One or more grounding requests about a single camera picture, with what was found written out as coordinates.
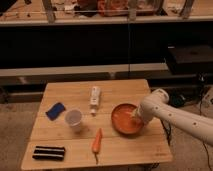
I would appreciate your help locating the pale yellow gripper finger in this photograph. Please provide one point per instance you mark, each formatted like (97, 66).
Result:
(134, 114)

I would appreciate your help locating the orange ceramic bowl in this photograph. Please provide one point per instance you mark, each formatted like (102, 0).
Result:
(123, 121)

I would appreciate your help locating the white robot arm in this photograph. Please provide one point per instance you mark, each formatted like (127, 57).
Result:
(156, 105)

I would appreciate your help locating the white tube bottle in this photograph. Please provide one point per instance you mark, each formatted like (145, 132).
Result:
(95, 99)

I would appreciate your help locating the orange carrot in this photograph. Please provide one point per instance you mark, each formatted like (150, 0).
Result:
(96, 145)

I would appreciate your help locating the white plastic cup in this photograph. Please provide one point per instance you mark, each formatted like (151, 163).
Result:
(74, 120)

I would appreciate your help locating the wooden table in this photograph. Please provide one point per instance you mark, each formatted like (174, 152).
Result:
(150, 146)

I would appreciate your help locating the black box on right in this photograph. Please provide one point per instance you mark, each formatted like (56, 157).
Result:
(190, 59)

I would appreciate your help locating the blue sponge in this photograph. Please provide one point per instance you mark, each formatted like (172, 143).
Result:
(55, 111)

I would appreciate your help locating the black striped eraser block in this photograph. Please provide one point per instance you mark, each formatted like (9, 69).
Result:
(49, 153)

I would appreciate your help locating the orange object on shelf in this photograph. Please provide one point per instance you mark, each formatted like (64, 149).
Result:
(112, 7)

